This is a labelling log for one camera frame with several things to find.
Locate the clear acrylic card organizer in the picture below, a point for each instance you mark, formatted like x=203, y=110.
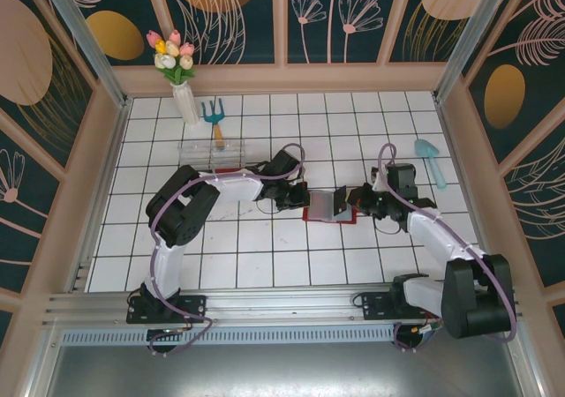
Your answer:
x=207, y=152

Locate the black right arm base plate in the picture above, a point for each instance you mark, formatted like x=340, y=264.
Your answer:
x=375, y=306

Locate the aluminium frame post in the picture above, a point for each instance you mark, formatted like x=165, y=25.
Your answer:
x=472, y=39
x=88, y=44

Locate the artificial tulip bouquet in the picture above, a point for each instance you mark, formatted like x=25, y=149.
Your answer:
x=173, y=59

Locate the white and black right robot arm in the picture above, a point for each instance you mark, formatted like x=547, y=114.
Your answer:
x=441, y=234

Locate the white ribbed vase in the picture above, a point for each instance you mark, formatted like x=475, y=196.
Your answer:
x=186, y=106

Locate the red card in organizer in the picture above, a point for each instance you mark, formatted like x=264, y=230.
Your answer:
x=229, y=169

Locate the aluminium mounting rail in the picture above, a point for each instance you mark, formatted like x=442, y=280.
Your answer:
x=282, y=304

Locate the teal plastic trowel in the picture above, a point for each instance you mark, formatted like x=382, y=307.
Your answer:
x=430, y=161

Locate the grey metal sheet panel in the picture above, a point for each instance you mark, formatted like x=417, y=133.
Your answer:
x=282, y=372

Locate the red card holder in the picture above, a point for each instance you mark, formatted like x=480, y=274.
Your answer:
x=320, y=207

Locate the black credit card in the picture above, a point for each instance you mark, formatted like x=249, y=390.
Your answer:
x=339, y=200

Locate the green circuit board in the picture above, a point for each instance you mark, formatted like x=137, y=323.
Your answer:
x=430, y=327

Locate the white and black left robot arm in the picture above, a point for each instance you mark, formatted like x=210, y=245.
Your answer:
x=234, y=187

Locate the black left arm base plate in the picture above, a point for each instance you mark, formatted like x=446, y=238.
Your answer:
x=194, y=309

